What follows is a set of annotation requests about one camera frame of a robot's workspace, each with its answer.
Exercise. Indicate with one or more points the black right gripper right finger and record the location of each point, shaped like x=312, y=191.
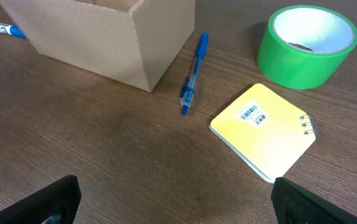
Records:
x=294, y=204

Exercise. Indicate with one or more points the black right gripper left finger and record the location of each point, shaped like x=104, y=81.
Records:
x=55, y=203

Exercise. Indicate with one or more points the yellow spiral notepad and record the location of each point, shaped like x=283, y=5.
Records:
x=266, y=131

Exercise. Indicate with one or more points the green tape roll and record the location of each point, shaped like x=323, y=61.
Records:
x=303, y=45

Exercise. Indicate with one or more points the blue ballpoint pen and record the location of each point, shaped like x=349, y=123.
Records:
x=188, y=90

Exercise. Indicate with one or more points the blue white marker pen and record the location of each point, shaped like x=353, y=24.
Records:
x=11, y=30

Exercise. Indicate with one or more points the brown cardboard box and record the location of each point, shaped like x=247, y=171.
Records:
x=133, y=42

